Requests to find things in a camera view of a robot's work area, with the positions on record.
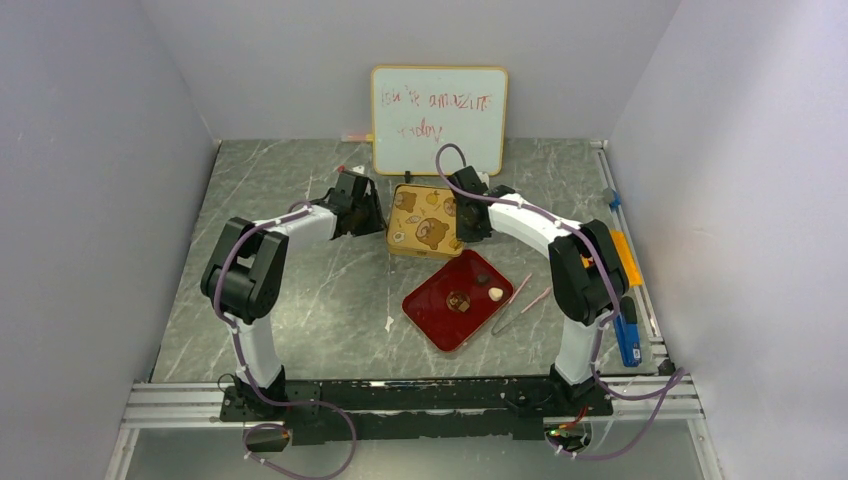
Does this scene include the metal tweezers with pink grips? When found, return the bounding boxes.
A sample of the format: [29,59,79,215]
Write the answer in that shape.
[490,273,552,336]

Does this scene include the gold chocolate tin box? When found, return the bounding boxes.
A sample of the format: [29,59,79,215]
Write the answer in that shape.
[386,231,465,260]

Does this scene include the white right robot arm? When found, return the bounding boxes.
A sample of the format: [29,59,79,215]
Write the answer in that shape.
[445,166,638,415]

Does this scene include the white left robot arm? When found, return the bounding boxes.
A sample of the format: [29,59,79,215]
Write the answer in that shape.
[200,171,387,420]

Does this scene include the beige heart chocolate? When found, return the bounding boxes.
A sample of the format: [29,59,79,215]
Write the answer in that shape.
[488,287,504,302]

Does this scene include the red rectangular tray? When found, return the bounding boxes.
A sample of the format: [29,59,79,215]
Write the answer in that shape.
[402,250,514,352]

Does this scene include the yellow plastic bin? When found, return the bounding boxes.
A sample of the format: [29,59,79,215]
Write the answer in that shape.
[610,230,644,287]

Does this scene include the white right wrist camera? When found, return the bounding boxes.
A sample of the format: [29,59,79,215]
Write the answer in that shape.
[477,172,491,188]

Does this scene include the whiteboard with yellow frame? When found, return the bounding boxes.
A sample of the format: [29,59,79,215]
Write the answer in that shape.
[370,65,509,176]

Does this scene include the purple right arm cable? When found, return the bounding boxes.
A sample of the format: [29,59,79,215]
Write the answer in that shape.
[434,142,687,463]

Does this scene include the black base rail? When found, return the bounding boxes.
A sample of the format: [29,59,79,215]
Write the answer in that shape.
[219,373,613,446]

